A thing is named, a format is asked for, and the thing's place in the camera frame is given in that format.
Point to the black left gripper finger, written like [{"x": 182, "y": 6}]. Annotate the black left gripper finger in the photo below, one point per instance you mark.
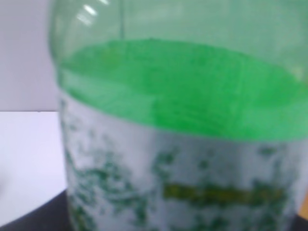
[{"x": 52, "y": 216}]

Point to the green sprite bottle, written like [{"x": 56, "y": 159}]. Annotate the green sprite bottle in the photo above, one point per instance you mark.
[{"x": 182, "y": 115}]

